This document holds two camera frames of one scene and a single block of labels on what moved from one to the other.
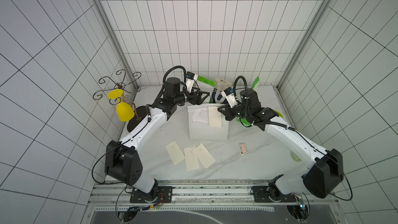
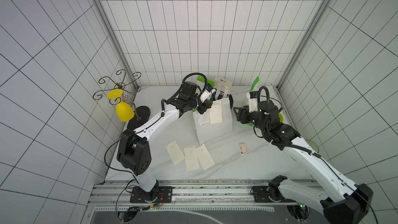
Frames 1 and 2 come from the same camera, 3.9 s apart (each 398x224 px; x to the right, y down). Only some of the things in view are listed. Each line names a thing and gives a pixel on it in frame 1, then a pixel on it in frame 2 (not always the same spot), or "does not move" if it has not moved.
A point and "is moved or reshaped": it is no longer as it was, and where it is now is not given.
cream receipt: [215, 116] is moved or reshaped
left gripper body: [191, 98] to [202, 106]
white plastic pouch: [199, 128] is moved or reshaped
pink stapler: [242, 148] does not move
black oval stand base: [140, 114] does not move
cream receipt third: [204, 156] does not move
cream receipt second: [192, 158] does not move
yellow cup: [124, 111] does not move
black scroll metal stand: [115, 93] does not move
